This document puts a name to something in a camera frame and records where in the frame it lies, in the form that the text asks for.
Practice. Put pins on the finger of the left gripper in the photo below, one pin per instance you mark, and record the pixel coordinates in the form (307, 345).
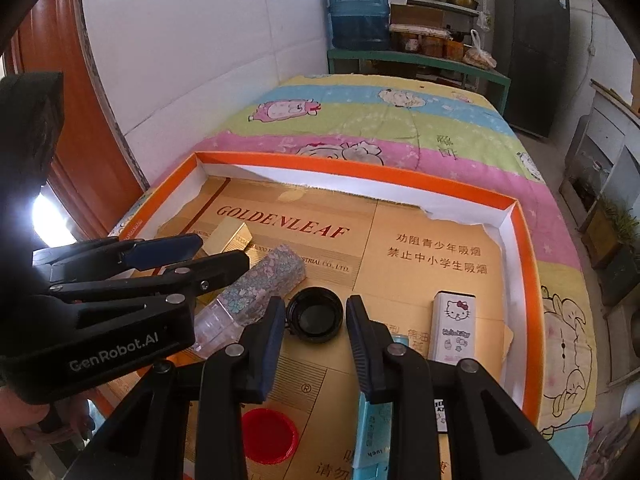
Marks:
(125, 254)
(189, 278)

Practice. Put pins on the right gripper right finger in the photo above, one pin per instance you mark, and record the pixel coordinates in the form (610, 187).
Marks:
(489, 437)

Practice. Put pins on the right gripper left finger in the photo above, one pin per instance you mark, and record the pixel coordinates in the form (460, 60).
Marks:
(145, 436)

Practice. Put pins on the clear floral plastic case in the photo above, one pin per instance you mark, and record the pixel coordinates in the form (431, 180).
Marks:
(245, 301)

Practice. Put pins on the gold rectangular box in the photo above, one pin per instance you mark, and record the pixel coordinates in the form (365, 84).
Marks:
(230, 234)

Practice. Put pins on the white Hello Kitty box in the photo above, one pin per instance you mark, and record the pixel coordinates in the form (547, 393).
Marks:
(453, 328)

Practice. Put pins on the red bottle cap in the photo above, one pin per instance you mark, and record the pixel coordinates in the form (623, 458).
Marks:
(269, 436)

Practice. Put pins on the teal rectangular box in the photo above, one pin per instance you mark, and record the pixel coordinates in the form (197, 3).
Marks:
(372, 447)

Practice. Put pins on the black bottle cap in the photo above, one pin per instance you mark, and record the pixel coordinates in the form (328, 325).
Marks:
(315, 315)

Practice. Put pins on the person's left hand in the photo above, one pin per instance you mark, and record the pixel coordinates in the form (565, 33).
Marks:
(19, 420)

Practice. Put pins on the red wooden door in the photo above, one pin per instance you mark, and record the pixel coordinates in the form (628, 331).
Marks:
(93, 172)

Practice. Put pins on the orange-rimmed cardboard tray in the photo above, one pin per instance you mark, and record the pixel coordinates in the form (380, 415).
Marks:
(408, 289)

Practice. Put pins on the potted green plant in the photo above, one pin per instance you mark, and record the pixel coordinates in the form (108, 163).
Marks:
(611, 237)

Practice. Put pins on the colourful cartoon quilt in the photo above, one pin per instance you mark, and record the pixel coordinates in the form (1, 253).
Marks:
(449, 133)

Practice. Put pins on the white kitchen counter cabinet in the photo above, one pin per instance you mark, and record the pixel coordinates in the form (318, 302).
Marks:
(603, 162)

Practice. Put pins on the blue water jug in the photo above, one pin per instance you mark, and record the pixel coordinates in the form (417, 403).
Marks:
(360, 25)

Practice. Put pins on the green bench table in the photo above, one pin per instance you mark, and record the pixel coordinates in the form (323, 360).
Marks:
(491, 76)

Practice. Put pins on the plastic bag of food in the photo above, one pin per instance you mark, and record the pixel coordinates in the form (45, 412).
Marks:
(476, 56)

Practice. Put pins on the green metal shelf rack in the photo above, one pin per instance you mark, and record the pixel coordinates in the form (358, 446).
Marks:
(435, 28)

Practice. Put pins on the black refrigerator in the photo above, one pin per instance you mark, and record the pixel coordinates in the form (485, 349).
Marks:
(531, 40)

